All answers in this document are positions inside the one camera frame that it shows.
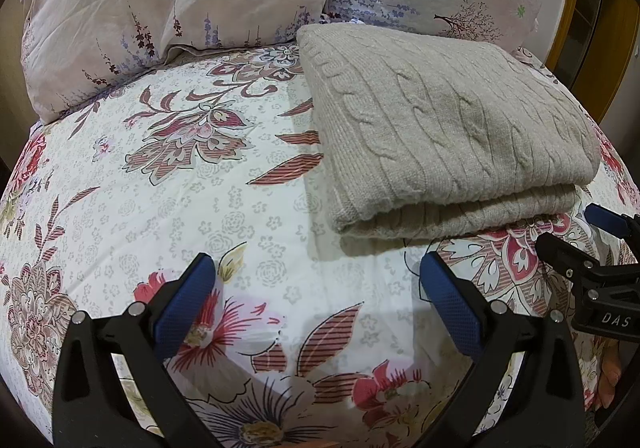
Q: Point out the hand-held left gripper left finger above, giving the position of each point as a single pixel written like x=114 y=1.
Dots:
x=184 y=304

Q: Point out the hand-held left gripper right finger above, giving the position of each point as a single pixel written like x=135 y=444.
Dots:
x=451 y=304

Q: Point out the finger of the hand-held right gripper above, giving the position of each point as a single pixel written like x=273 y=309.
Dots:
x=609 y=220
x=565 y=254

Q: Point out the person's right hand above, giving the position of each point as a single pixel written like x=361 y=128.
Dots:
x=609 y=378

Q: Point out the floral bed sheet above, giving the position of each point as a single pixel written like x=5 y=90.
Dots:
x=200 y=188

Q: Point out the pale pink floral pillow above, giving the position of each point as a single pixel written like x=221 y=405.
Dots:
x=150 y=2

